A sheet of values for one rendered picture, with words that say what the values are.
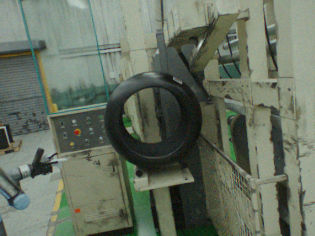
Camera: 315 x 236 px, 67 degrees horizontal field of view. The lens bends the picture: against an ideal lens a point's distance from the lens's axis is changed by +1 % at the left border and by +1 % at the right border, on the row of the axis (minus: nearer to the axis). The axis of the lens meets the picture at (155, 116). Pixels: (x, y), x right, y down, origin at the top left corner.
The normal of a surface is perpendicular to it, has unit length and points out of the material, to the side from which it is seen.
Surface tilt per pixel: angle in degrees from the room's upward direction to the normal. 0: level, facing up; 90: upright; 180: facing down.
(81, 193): 90
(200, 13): 90
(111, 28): 90
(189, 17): 90
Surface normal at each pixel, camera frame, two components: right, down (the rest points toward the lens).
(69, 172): 0.07, 0.16
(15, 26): 0.29, 0.12
